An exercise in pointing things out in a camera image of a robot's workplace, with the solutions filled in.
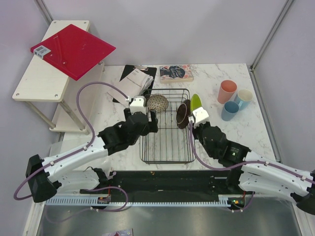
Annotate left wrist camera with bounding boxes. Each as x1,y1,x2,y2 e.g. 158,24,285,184
126,96,147,115

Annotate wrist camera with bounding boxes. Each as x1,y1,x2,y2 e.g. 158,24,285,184
126,96,147,115
189,107,210,128

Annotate red cutting board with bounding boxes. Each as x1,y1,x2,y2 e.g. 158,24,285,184
30,24,116,81

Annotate floral cover book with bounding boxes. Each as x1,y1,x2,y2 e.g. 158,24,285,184
159,64,194,84

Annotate dark brown plate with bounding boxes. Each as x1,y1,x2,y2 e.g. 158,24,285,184
176,99,191,129

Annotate pink plastic cup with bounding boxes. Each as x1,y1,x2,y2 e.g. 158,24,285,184
218,80,237,104

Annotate patterned ceramic bowl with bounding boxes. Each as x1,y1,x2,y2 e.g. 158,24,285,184
147,94,169,113

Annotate grey wire dish rack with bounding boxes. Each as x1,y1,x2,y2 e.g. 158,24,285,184
140,88,194,164

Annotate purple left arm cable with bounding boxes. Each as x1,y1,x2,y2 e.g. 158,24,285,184
13,81,130,200

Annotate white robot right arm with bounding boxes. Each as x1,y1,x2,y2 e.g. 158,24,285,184
189,122,315,215

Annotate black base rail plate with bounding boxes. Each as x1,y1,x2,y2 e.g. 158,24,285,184
91,170,250,201

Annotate white paper sheet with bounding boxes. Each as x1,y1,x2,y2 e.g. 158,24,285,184
108,69,149,107

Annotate light blue mug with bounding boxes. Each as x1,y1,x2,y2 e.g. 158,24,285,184
234,89,253,111

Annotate black clipboard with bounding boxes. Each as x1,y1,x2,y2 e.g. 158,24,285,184
112,64,158,104

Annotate blue-grey cup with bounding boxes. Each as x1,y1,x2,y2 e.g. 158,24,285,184
221,101,239,121

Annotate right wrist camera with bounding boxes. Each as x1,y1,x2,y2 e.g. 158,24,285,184
189,107,210,128

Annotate lime green plate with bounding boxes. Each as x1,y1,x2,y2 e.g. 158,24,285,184
190,93,202,117

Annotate white two-tier shelf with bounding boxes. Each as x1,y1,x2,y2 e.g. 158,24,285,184
12,20,105,133

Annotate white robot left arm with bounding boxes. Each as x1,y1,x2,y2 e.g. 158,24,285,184
26,109,158,203

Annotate white slotted cable duct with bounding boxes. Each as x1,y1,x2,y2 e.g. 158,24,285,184
46,195,233,207

